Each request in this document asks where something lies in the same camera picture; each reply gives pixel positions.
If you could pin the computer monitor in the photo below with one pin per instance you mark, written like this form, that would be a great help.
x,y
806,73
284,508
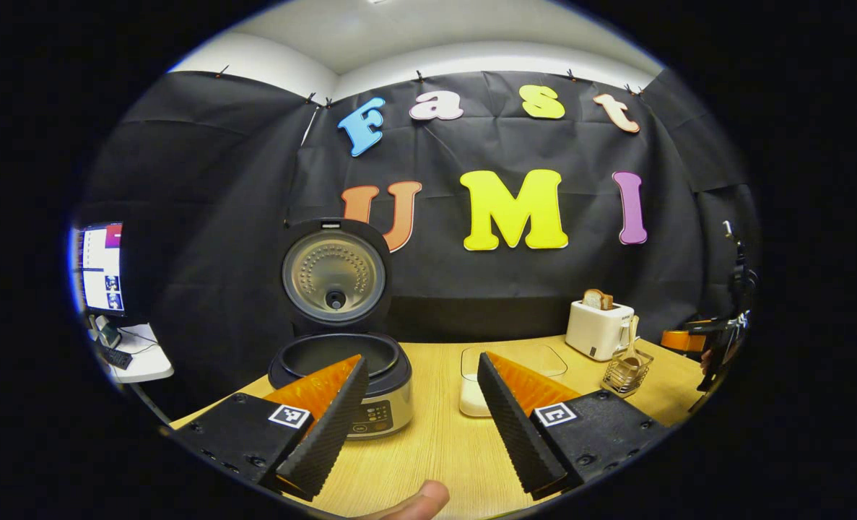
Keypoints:
x,y
103,267

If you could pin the clear plastic container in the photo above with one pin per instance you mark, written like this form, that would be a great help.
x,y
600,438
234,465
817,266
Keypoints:
x,y
536,357

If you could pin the black keyboard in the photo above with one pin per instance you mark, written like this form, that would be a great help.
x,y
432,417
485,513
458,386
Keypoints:
x,y
114,356

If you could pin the black backdrop cloth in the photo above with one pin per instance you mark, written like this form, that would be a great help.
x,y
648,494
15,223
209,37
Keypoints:
x,y
219,217

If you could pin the pale bread slice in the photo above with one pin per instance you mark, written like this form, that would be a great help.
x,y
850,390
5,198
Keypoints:
x,y
593,300

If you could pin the silver black rice cooker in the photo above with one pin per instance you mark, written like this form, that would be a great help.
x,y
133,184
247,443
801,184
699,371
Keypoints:
x,y
334,278

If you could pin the white side table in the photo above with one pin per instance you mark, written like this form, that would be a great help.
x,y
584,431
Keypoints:
x,y
143,361

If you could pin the white rice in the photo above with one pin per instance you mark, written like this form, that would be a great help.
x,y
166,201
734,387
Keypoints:
x,y
471,401

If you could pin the wooden spoon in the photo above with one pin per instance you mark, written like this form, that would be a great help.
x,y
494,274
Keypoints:
x,y
630,357

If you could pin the small grey desk device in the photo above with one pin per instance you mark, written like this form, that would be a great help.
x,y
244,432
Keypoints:
x,y
107,334

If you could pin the brown crust bread slice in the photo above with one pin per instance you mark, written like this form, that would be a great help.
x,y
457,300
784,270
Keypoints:
x,y
608,301

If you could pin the white toaster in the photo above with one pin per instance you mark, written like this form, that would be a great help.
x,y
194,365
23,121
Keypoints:
x,y
594,332

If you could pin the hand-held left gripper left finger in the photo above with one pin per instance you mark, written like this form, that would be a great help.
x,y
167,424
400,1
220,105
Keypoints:
x,y
331,433

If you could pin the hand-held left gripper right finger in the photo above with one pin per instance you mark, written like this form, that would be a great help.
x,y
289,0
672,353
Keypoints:
x,y
515,433

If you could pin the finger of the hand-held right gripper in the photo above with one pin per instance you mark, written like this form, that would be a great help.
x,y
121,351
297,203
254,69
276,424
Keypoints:
x,y
684,341

